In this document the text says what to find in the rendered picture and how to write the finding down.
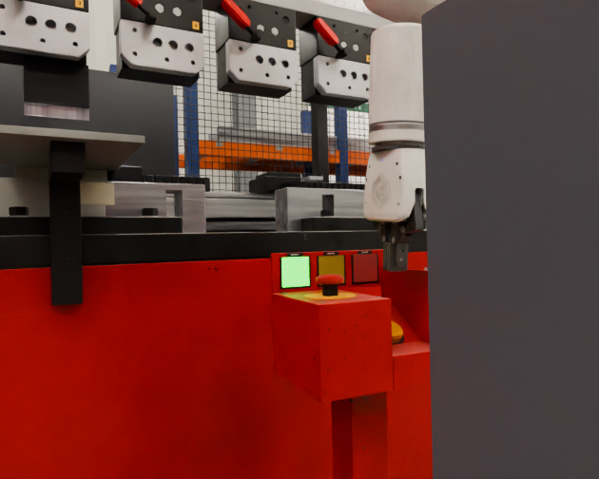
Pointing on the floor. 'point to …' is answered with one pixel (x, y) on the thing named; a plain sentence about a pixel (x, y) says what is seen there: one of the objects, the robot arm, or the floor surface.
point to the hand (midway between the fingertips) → (395, 257)
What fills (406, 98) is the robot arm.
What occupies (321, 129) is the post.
